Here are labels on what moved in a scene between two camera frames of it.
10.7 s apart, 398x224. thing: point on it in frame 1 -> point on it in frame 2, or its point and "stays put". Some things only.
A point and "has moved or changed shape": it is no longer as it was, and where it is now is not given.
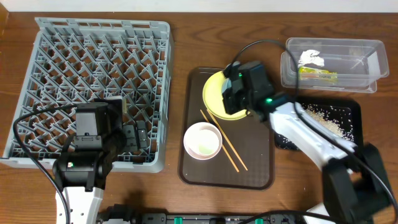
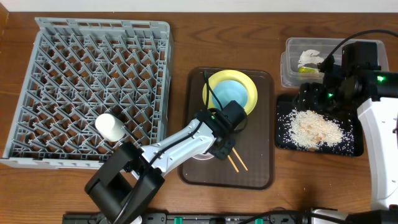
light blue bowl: (227, 83) has moved or changed shape
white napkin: (310, 56) stays put
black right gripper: (230, 96) -> (311, 100)
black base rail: (123, 214) stays put
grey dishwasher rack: (78, 61) stays put
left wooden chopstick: (223, 147) stays put
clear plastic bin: (347, 65) stays put
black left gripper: (137, 134) -> (222, 150)
